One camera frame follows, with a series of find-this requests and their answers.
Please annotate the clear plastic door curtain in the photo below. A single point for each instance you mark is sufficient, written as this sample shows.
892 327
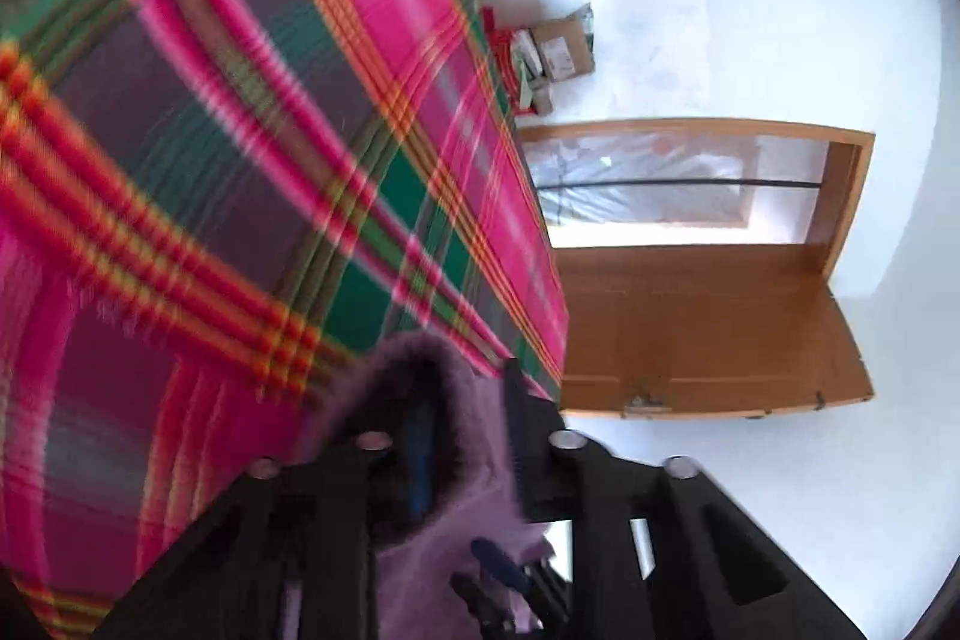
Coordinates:
637 168

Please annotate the brown cardboard box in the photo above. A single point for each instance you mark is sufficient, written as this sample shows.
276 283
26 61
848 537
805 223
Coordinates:
566 48

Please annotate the purple fleece garment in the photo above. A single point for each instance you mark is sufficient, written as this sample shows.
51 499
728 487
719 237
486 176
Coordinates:
465 400

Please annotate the pink plaid bed blanket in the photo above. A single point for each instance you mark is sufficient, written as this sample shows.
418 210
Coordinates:
225 160

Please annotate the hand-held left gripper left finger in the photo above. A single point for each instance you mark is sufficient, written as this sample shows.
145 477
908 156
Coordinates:
418 475

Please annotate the red patterned box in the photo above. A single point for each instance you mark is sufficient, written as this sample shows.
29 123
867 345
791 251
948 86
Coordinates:
506 63

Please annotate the wooden door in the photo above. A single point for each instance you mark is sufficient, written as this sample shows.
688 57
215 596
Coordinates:
705 325

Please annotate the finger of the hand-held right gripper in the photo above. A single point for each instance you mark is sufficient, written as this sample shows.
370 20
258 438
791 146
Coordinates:
480 602
499 565

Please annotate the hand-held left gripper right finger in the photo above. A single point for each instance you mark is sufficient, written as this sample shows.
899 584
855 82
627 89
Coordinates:
517 445

